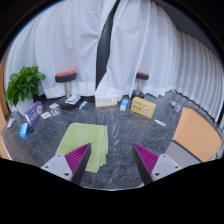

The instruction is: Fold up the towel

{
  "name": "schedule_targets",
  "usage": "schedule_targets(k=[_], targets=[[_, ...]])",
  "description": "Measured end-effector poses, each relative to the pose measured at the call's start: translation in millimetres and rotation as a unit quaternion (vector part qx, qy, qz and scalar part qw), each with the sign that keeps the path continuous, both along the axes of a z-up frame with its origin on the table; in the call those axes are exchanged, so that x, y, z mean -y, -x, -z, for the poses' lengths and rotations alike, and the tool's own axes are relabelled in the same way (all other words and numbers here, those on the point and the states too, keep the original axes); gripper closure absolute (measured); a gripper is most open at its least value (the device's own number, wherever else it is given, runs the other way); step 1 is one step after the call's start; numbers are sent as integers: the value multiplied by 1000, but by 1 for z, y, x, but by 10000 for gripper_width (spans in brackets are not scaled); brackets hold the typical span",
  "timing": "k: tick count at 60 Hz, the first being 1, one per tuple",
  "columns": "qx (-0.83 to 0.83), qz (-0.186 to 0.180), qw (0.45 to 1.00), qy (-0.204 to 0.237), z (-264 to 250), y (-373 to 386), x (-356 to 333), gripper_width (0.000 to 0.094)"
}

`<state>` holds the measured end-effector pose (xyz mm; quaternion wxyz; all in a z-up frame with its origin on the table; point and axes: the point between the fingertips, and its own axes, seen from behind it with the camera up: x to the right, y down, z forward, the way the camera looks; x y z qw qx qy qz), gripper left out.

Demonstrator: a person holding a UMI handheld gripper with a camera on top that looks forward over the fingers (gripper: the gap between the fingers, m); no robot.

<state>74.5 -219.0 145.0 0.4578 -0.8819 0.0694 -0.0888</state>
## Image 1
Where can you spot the yellow cardboard box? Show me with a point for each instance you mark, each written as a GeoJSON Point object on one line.
{"type": "Point", "coordinates": [143, 107]}

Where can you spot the small black round object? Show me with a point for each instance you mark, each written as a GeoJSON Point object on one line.
{"type": "Point", "coordinates": [31, 129]}

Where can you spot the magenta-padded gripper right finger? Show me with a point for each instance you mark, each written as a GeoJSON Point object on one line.
{"type": "Point", "coordinates": [147, 160]}

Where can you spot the small printed sachet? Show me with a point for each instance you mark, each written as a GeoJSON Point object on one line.
{"type": "Point", "coordinates": [55, 111]}

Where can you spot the small purple object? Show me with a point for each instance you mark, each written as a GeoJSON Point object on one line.
{"type": "Point", "coordinates": [177, 108]}

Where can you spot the orange and grey chair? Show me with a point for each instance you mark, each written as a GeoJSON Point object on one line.
{"type": "Point", "coordinates": [196, 131]}

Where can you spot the black stool with red top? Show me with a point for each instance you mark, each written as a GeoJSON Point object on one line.
{"type": "Point", "coordinates": [66, 76]}
{"type": "Point", "coordinates": [142, 76]}

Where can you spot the white packet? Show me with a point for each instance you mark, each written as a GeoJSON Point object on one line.
{"type": "Point", "coordinates": [11, 122]}

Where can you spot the white curtain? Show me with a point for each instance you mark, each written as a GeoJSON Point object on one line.
{"type": "Point", "coordinates": [66, 36]}
{"type": "Point", "coordinates": [150, 43]}

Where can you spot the small white and blue box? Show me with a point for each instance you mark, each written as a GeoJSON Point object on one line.
{"type": "Point", "coordinates": [124, 104]}

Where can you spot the purple cardboard box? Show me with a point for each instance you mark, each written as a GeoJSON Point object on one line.
{"type": "Point", "coordinates": [33, 113]}

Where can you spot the green towel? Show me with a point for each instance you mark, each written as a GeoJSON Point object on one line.
{"type": "Point", "coordinates": [83, 136]}

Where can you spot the small white tube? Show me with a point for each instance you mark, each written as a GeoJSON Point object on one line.
{"type": "Point", "coordinates": [82, 105]}

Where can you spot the small white sachet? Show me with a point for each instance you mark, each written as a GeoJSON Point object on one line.
{"type": "Point", "coordinates": [46, 115]}
{"type": "Point", "coordinates": [54, 106]}

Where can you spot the small white wrapper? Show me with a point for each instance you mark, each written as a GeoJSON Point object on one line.
{"type": "Point", "coordinates": [160, 123]}

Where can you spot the white tissue box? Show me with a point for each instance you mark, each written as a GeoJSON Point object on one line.
{"type": "Point", "coordinates": [106, 101]}

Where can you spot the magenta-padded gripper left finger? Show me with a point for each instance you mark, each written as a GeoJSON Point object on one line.
{"type": "Point", "coordinates": [76, 159]}

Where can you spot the green plant in white pot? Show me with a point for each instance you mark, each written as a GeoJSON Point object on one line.
{"type": "Point", "coordinates": [23, 85]}

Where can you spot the stack of booklets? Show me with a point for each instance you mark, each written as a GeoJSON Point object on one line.
{"type": "Point", "coordinates": [73, 99]}

